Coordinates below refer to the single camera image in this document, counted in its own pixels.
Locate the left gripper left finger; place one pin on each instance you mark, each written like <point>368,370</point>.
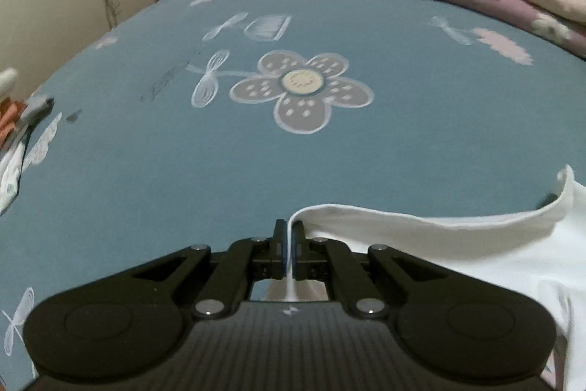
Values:
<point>120,326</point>

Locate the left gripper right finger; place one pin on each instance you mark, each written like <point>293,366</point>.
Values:
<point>457,327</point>

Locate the white printed long-sleeve shirt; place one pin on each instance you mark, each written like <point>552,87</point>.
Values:
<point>538,253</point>

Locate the clothes pile beside bed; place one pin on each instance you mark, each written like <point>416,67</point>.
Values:
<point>18,119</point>

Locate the teal floral bed sheet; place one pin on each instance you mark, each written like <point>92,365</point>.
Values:
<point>204,121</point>

